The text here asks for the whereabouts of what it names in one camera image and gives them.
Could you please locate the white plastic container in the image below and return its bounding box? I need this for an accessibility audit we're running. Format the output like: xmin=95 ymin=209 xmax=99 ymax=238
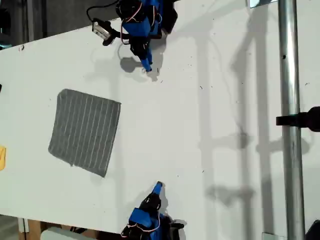
xmin=39 ymin=226 xmax=100 ymax=240

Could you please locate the black rounded object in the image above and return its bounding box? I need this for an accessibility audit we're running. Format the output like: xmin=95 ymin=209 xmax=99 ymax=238
xmin=304 ymin=219 xmax=320 ymax=240

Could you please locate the steel post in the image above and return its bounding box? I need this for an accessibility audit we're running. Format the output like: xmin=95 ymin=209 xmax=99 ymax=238
xmin=277 ymin=0 xmax=307 ymax=240

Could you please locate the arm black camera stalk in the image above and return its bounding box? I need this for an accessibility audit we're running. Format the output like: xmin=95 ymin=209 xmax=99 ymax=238
xmin=101 ymin=27 xmax=131 ymax=47

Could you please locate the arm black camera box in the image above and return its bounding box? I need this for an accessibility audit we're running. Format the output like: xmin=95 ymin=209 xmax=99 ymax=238
xmin=91 ymin=18 xmax=112 ymax=40

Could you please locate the black post clamp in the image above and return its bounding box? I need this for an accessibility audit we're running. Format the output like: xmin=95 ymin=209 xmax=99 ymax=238
xmin=275 ymin=106 xmax=320 ymax=133

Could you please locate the yellow cloth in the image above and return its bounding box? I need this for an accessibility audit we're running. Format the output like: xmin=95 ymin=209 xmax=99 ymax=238
xmin=0 ymin=145 xmax=7 ymax=172

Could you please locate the grey striped towel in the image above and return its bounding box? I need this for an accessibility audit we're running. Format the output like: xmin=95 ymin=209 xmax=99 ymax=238
xmin=47 ymin=88 xmax=122 ymax=179

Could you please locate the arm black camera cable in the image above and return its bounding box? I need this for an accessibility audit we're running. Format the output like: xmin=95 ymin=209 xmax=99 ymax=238
xmin=85 ymin=0 xmax=121 ymax=22

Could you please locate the wooden table leg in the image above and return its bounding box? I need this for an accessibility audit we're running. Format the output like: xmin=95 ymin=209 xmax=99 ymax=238
xmin=27 ymin=219 xmax=48 ymax=240

